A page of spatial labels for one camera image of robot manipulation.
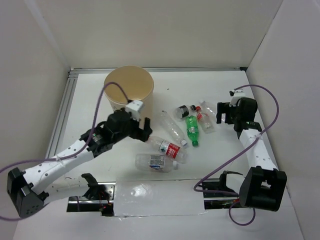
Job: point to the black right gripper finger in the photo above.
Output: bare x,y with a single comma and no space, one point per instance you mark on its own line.
229,113
220,112

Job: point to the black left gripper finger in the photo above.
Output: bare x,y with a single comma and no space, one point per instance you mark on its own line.
141,135
147,131

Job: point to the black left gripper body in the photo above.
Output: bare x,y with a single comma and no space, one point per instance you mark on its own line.
132,125

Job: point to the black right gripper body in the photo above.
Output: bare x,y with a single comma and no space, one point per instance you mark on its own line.
237,114

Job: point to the large clear bottle red label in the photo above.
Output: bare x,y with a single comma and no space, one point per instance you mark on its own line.
171,150

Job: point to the small clear bottle red label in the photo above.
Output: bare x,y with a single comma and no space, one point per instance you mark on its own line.
204,120

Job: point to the clear bottle white blue label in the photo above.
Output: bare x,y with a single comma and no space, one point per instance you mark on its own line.
155,163

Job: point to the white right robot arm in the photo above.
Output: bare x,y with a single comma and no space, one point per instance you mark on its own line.
264,185

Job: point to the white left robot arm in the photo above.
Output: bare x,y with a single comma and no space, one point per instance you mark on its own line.
30,190

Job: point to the tan paper bucket bin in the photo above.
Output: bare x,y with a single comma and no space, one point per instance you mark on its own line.
137,83

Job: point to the long clear bottle white cap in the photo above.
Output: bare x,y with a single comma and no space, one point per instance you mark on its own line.
172,128

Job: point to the green plastic bottle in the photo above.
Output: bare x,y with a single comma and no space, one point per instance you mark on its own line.
192,130

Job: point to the small bottle black label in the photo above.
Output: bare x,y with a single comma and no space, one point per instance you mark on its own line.
183,111

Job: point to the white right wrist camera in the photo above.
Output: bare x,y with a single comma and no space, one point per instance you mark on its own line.
236,95

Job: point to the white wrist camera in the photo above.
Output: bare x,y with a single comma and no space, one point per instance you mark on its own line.
134,108
236,95

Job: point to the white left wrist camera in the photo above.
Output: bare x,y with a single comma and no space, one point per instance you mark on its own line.
134,108

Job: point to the aluminium frame rail left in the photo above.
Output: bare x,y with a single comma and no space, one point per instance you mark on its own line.
58,132

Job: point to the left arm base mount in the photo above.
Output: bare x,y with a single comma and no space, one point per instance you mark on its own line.
98,198

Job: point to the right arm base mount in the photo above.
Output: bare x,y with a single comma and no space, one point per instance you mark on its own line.
220,193

